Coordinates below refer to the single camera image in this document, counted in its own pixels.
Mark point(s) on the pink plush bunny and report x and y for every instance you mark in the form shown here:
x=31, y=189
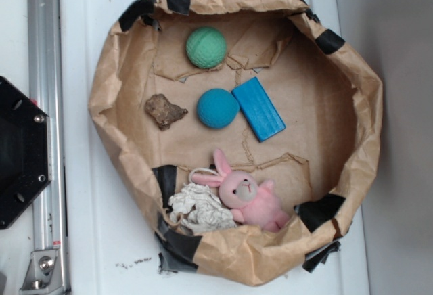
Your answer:
x=250, y=202

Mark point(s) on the blue wooden block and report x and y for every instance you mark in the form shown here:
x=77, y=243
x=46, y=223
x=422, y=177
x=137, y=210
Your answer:
x=258, y=109

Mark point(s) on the metal corner bracket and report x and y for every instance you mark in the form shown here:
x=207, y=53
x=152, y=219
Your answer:
x=44, y=275

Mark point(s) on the brown rock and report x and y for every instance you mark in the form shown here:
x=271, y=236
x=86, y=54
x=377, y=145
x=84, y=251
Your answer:
x=163, y=111

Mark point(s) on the crumpled white paper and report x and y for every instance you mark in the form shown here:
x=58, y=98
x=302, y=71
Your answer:
x=196, y=209

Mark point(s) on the green foam ball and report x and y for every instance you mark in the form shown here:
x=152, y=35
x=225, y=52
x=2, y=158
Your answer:
x=206, y=47

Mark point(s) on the brown paper bag bin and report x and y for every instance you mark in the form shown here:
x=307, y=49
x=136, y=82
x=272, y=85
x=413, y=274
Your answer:
x=323, y=162

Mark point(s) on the aluminium extrusion rail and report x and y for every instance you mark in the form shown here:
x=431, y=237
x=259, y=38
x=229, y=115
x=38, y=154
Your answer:
x=45, y=82

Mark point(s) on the blue foam ball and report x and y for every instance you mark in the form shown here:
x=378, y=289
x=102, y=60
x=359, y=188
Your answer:
x=217, y=108

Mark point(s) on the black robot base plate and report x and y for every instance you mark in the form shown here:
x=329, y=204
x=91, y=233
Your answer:
x=24, y=153

